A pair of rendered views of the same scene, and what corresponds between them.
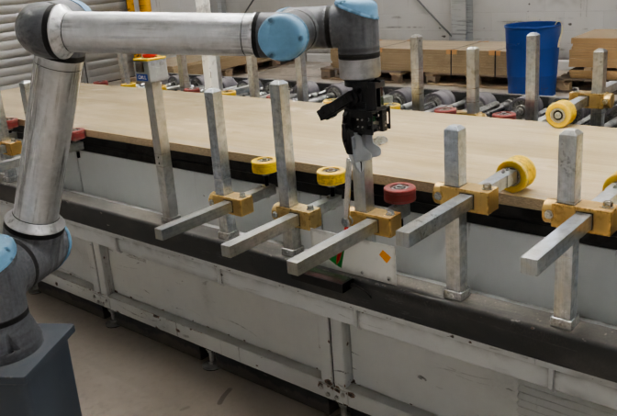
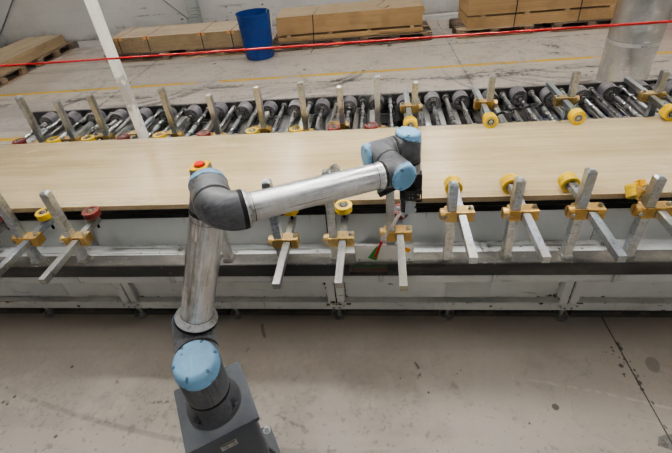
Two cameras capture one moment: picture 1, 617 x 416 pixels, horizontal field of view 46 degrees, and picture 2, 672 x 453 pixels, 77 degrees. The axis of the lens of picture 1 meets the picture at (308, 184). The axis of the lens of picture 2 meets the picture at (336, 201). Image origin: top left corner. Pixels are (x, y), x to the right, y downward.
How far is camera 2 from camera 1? 1.19 m
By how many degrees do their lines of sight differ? 35
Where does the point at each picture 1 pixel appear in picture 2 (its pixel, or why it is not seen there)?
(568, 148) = (521, 187)
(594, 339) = (523, 261)
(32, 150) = (203, 280)
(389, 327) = not seen: hidden behind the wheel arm
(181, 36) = (343, 192)
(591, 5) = not seen: outside the picture
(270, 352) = (285, 297)
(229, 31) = (374, 181)
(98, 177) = (115, 234)
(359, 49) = (416, 160)
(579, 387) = (507, 278)
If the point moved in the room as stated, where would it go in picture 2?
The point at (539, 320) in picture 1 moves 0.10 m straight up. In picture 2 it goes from (493, 258) to (496, 241)
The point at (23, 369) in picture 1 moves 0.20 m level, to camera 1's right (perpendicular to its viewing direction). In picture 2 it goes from (250, 411) to (298, 378)
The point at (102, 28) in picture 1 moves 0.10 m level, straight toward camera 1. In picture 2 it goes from (287, 202) to (314, 213)
